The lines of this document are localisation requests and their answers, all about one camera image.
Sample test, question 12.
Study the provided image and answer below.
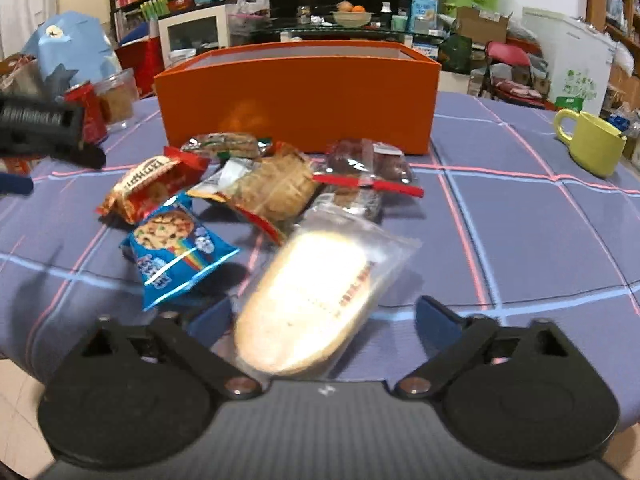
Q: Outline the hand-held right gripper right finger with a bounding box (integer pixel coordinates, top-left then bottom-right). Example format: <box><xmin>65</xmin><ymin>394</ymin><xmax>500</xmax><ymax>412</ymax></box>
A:
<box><xmin>394</xmin><ymin>295</ymin><xmax>573</xmax><ymax>402</ymax></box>

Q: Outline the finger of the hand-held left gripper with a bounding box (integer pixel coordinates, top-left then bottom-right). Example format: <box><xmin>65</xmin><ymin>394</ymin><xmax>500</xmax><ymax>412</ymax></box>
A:
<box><xmin>74</xmin><ymin>141</ymin><xmax>107</xmax><ymax>170</ymax></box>
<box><xmin>0</xmin><ymin>172</ymin><xmax>35</xmax><ymax>197</ymax></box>

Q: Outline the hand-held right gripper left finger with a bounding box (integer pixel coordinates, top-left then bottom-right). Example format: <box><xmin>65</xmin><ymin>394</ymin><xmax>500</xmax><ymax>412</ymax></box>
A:
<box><xmin>80</xmin><ymin>297</ymin><xmax>264</xmax><ymax>402</ymax></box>

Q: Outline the orange red snack packet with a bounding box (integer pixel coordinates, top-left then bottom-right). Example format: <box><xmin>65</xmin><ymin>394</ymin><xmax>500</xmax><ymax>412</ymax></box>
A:
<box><xmin>96</xmin><ymin>155</ymin><xmax>211</xmax><ymax>225</ymax></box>

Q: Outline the blue cookie packet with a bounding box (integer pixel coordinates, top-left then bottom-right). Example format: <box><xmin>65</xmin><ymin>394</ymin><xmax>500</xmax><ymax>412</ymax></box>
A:
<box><xmin>120</xmin><ymin>192</ymin><xmax>241</xmax><ymax>312</ymax></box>

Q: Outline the clear oval rice cracker packet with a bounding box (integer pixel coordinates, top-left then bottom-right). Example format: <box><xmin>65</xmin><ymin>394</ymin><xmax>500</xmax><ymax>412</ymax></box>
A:
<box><xmin>232</xmin><ymin>207</ymin><xmax>422</xmax><ymax>378</ymax></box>

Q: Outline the green edged round biscuit packet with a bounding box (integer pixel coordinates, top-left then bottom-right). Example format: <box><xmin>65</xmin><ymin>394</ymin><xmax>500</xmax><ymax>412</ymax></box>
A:
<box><xmin>180</xmin><ymin>132</ymin><xmax>273</xmax><ymax>159</ymax></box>

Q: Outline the red edged round biscuit packet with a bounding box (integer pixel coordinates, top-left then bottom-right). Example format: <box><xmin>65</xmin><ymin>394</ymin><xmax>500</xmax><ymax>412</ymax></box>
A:
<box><xmin>187</xmin><ymin>152</ymin><xmax>322</xmax><ymax>246</ymax></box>

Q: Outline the clear dark biscuit packet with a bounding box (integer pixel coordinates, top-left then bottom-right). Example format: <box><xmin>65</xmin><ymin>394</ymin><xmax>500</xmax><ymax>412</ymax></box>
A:
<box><xmin>310</xmin><ymin>190</ymin><xmax>384</xmax><ymax>222</ymax></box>

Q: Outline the clear dark red snack packet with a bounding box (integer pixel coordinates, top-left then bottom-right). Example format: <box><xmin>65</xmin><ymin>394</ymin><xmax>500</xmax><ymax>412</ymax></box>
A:
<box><xmin>312</xmin><ymin>139</ymin><xmax>425</xmax><ymax>198</ymax></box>

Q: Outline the orange cardboard box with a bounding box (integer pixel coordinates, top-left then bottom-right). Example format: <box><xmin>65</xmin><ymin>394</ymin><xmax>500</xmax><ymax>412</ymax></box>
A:
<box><xmin>153</xmin><ymin>40</ymin><xmax>442</xmax><ymax>155</ymax></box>

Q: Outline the red drink can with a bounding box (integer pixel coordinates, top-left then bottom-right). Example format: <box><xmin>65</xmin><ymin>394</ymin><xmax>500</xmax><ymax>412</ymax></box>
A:
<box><xmin>64</xmin><ymin>81</ymin><xmax>110</xmax><ymax>146</ymax></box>

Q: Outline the clear plastic jar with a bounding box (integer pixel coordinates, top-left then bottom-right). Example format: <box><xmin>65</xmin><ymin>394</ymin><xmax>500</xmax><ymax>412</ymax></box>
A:
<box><xmin>94</xmin><ymin>67</ymin><xmax>140</xmax><ymax>131</ymax></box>

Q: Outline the blue shark plush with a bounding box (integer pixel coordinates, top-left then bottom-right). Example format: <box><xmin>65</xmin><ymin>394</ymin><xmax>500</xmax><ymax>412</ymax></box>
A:
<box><xmin>20</xmin><ymin>10</ymin><xmax>123</xmax><ymax>97</ymax></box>

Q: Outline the blue checked tablecloth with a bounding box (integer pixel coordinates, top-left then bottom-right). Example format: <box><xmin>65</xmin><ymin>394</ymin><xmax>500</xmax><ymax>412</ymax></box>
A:
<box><xmin>0</xmin><ymin>91</ymin><xmax>640</xmax><ymax>433</ymax></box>

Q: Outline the red storage box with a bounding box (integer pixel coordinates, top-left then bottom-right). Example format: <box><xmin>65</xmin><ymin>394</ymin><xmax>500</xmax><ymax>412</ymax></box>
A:
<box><xmin>117</xmin><ymin>37</ymin><xmax>165</xmax><ymax>98</ymax></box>

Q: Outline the white glass door cabinet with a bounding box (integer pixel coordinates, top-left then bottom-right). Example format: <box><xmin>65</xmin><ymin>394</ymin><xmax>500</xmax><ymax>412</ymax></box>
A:
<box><xmin>158</xmin><ymin>5</ymin><xmax>231</xmax><ymax>68</ymax></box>

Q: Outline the yellow green mug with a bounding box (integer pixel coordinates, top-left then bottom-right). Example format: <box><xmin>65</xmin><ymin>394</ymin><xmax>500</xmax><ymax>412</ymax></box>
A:
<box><xmin>554</xmin><ymin>108</ymin><xmax>628</xmax><ymax>178</ymax></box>

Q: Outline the glass tv stand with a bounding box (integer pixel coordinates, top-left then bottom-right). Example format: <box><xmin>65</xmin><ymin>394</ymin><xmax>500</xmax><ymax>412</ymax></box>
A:
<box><xmin>249</xmin><ymin>24</ymin><xmax>451</xmax><ymax>58</ymax></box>

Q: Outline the red folding chair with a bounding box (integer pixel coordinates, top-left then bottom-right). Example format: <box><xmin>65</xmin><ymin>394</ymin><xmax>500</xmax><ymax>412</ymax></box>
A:
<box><xmin>470</xmin><ymin>41</ymin><xmax>551</xmax><ymax>107</ymax></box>

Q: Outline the dark green bag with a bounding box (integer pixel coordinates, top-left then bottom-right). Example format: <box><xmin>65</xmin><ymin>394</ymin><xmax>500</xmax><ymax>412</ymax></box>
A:
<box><xmin>440</xmin><ymin>34</ymin><xmax>473</xmax><ymax>73</ymax></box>

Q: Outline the fruit bowl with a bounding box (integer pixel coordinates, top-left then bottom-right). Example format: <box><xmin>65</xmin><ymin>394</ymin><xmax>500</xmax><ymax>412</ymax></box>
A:
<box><xmin>330</xmin><ymin>10</ymin><xmax>374</xmax><ymax>29</ymax></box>

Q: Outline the white small fridge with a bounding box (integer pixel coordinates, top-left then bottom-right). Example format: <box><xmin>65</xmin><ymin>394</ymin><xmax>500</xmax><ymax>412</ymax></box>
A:
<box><xmin>522</xmin><ymin>6</ymin><xmax>618</xmax><ymax>111</ymax></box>

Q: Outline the brown cardboard box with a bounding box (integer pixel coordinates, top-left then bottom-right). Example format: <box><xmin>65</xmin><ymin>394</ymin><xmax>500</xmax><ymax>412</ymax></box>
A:
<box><xmin>452</xmin><ymin>6</ymin><xmax>513</xmax><ymax>46</ymax></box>

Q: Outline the blue white carton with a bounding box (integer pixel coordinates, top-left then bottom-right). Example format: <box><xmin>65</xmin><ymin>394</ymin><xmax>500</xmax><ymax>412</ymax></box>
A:
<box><xmin>410</xmin><ymin>0</ymin><xmax>439</xmax><ymax>33</ymax></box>

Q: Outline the wooden shelf unit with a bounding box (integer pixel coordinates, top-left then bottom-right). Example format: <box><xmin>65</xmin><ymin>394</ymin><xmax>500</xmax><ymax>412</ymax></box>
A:
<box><xmin>585</xmin><ymin>0</ymin><xmax>640</xmax><ymax>78</ymax></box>

